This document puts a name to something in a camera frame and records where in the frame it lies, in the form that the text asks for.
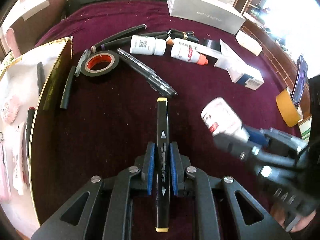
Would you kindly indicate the pink fuzzy brooch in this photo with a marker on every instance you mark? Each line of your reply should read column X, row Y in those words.
column 10, row 110

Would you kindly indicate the clear ballpoint pen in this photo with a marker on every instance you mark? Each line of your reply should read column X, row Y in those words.
column 83, row 60

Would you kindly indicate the small white box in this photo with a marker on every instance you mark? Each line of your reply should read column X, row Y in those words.
column 248, row 42

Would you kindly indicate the white bottle with orange cap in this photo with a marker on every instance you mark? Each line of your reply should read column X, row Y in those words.
column 185, row 51

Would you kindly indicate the white box with gold rim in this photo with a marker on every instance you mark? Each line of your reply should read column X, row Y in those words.
column 53, row 80

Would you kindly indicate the small black tape roll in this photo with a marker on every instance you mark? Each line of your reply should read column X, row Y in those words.
column 211, row 44

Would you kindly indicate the pink white cream tube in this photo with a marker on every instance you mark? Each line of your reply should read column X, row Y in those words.
column 18, row 160

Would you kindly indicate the thin white barcode box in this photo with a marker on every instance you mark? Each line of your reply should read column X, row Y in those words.
column 212, row 52

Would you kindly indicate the black marker with yellow ends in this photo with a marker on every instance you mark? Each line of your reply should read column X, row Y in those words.
column 163, row 130

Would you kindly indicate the clear cartoon print pouch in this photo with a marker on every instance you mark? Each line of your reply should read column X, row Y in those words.
column 4, row 180

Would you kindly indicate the brown armchair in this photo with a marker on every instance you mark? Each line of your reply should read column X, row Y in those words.
column 37, row 17

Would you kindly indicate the white bottle with red label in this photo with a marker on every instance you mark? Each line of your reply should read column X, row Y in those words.
column 222, row 117

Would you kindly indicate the black tape roll red core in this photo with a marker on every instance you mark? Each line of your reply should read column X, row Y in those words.
column 86, row 67

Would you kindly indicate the white pill bottle green label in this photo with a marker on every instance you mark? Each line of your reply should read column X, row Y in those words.
column 145, row 45

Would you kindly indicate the green and white carton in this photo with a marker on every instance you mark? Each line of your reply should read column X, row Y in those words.
column 305, row 130

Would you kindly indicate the person's right hand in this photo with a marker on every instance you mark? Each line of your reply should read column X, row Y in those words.
column 277, row 215

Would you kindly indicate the long silver grey box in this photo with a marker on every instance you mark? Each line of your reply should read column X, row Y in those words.
column 205, row 12

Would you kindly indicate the yellow tape roll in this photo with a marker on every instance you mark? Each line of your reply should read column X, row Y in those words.
column 285, row 107

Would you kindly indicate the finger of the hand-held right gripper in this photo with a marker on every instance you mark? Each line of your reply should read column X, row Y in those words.
column 257, row 136
column 235, row 147

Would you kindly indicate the black marker with beige end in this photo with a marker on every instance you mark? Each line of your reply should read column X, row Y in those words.
column 125, row 34

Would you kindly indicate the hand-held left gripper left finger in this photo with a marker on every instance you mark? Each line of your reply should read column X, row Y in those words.
column 151, row 170

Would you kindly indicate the white and blue medicine box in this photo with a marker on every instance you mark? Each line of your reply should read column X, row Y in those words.
column 246, row 76

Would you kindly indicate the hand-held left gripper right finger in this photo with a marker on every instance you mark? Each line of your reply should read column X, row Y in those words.
column 174, row 170

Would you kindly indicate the smartphone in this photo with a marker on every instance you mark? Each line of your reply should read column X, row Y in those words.
column 301, row 80

